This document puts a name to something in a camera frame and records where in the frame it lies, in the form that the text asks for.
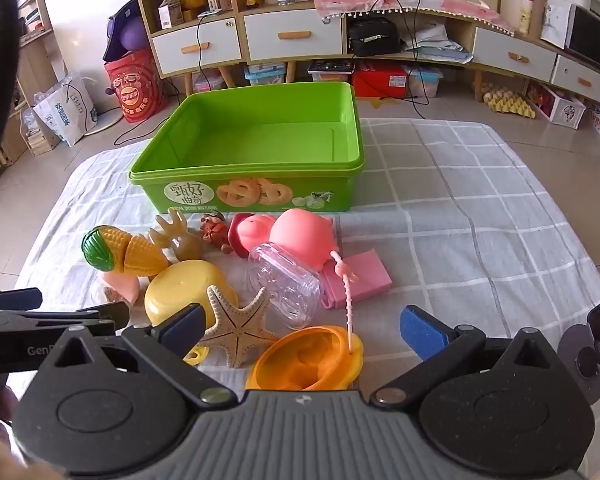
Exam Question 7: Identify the yellow egg tray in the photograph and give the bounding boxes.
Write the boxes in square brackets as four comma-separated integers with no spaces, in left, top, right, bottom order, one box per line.
[482,82,536,120]

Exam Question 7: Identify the tan starfish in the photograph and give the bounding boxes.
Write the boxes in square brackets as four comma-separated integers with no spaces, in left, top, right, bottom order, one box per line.
[197,284,281,370]

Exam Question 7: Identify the peach toy slice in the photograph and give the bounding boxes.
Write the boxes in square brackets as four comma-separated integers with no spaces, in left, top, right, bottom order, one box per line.
[101,270,141,306]

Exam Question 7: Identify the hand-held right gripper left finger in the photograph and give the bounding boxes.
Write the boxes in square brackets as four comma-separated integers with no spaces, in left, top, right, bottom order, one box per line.
[39,303,233,408]

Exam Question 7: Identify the white cabinet drawer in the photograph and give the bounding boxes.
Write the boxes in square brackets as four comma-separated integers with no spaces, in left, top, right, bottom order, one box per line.
[151,17,243,78]
[472,27,556,83]
[550,55,600,102]
[243,10,344,63]

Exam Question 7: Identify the white shopping bag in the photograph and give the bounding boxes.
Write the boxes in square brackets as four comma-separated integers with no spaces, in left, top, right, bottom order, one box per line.
[32,72,98,147]

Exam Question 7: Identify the white bottle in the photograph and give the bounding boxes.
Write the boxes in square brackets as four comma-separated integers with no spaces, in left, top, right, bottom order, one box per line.
[519,0,546,36]

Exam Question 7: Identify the small brown crab figurine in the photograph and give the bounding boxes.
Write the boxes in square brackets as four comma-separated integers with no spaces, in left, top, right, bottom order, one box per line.
[200,212,236,255]

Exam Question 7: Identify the white red printed box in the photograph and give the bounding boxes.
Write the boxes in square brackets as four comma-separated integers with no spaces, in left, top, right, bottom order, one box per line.
[525,82,586,130]

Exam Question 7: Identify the toy corn cob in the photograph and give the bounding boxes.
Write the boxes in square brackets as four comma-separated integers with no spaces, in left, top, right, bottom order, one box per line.
[81,226,171,276]

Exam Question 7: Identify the folded clothes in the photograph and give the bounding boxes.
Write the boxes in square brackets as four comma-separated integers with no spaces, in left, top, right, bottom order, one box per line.
[405,25,473,64]

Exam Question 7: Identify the small white carton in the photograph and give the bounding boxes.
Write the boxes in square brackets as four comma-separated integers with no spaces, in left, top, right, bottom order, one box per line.
[158,0,183,28]

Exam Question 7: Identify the clear plastic case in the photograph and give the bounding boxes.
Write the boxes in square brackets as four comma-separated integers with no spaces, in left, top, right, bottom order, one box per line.
[245,241,323,333]

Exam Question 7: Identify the clear plastic storage box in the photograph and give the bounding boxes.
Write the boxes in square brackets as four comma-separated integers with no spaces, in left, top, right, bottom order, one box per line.
[407,67,443,98]

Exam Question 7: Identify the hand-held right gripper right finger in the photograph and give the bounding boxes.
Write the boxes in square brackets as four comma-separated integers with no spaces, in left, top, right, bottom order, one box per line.
[370,305,563,408]

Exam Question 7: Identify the grey checked cloth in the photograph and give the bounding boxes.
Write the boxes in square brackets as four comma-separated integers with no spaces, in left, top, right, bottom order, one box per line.
[17,117,600,461]

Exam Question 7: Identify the red printed bucket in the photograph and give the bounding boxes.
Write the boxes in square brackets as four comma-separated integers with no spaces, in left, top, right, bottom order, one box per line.
[104,50,170,123]

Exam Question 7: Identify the small yellow ring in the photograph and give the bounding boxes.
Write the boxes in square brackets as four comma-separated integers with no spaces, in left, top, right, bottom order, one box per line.
[182,345,211,366]

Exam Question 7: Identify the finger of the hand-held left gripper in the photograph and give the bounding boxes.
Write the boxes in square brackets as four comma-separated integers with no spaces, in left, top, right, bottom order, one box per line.
[0,287,43,313]
[0,304,131,336]

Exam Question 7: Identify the microwave oven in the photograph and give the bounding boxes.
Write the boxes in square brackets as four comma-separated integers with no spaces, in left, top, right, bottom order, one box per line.
[565,2,600,68]

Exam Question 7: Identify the large pink pig toy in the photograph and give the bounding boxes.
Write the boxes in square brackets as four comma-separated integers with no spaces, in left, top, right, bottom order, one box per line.
[269,208,342,272]

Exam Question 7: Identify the green plastic cookie box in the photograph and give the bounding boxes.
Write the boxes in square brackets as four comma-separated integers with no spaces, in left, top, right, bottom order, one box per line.
[128,81,367,215]

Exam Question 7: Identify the blue-lid plastic box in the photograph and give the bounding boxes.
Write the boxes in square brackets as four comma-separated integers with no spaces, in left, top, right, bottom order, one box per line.
[244,62,287,87]

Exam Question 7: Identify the pink beaded cord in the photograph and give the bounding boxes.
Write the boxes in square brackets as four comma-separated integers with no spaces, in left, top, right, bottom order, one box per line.
[330,254,361,356]

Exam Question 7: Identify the wooden cabinet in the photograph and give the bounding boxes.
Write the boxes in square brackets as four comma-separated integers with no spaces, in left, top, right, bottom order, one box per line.
[130,0,600,106]

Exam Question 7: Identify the wooden desk shelf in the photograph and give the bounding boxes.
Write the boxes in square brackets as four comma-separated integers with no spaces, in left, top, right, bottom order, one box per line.
[0,0,61,171]

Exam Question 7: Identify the pink fringed cloth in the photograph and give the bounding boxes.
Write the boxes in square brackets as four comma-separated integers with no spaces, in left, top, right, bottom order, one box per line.
[312,0,516,36]

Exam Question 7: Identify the orange plastic bowl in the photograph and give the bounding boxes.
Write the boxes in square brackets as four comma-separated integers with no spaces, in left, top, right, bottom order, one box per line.
[245,325,366,392]

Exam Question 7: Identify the black bag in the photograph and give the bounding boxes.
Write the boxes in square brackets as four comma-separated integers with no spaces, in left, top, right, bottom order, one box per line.
[348,16,402,57]

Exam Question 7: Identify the yellow plastic bowl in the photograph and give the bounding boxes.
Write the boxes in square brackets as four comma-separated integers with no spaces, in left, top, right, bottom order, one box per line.
[144,259,240,328]

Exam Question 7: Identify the purple ball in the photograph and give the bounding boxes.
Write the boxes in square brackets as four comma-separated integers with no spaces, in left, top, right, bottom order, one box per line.
[109,15,148,53]

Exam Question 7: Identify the tan fuzzy cloth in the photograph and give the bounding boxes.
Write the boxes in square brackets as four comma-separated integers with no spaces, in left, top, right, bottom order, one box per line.
[0,425,66,480]

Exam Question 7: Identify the pink rectangular box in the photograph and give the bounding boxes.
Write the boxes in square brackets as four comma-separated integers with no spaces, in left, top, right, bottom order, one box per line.
[321,251,393,310]

